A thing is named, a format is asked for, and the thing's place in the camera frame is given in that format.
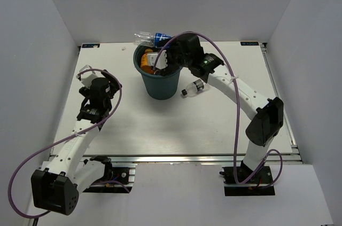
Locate black logo sticker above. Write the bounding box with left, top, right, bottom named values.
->
left=240, top=41, right=259, bottom=46
left=81, top=43, right=100, bottom=49

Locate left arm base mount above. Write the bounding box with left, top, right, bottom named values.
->
left=83, top=157, right=135, bottom=193

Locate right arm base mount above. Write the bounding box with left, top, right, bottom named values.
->
left=218, top=166, right=276, bottom=197

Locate orange bottle front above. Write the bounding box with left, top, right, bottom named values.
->
left=140, top=53, right=154, bottom=74

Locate black logo sticker left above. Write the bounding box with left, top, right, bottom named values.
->
left=81, top=43, right=100, bottom=49

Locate blue label bottle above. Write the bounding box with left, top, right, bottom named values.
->
left=133, top=32, right=171, bottom=48

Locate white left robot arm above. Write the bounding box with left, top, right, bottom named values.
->
left=31, top=66, right=122, bottom=215

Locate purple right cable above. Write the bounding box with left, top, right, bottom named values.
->
left=152, top=31, right=284, bottom=191

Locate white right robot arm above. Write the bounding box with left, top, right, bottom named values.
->
left=152, top=32, right=284, bottom=183

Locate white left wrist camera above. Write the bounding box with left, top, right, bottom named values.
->
left=76, top=71, right=98, bottom=89

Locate black logo sticker right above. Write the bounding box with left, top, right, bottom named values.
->
left=240, top=41, right=259, bottom=46

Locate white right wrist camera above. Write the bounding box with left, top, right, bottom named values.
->
left=146, top=50, right=168, bottom=69

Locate dark teal plastic bin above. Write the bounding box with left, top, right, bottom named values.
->
left=133, top=45, right=182, bottom=100

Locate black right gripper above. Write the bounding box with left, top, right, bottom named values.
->
left=157, top=36, right=191, bottom=77

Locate black cap clear bottle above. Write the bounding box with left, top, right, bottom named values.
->
left=181, top=79, right=206, bottom=97

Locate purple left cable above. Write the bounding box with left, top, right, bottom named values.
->
left=7, top=68, right=130, bottom=219

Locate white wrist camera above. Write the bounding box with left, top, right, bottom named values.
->
left=146, top=50, right=168, bottom=69
left=76, top=71, right=98, bottom=89

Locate purple cable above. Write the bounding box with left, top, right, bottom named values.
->
left=152, top=31, right=284, bottom=191
left=7, top=68, right=130, bottom=219

